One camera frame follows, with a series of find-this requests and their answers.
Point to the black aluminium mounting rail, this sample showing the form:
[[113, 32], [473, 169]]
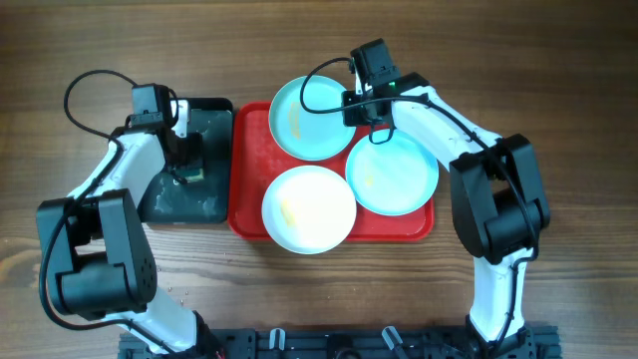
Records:
[[433, 342]]

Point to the white plate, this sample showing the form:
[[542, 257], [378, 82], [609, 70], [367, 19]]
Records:
[[308, 210]]

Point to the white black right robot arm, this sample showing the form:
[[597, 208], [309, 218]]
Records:
[[499, 204]]

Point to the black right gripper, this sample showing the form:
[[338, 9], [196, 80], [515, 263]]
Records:
[[351, 117]]

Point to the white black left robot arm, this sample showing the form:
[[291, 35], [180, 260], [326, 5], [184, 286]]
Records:
[[97, 267]]

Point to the green yellow scrub sponge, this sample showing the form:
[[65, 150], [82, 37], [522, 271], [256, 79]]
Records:
[[193, 175]]

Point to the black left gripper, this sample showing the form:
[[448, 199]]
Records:
[[195, 158]]

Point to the red plastic serving tray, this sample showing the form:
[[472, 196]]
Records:
[[256, 161]]

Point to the light blue plate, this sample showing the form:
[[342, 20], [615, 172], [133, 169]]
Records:
[[391, 174], [305, 136]]

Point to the black soapy water tray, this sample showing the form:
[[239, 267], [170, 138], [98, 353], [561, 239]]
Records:
[[170, 198]]

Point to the light blue plate top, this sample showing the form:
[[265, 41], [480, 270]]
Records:
[[305, 136]]

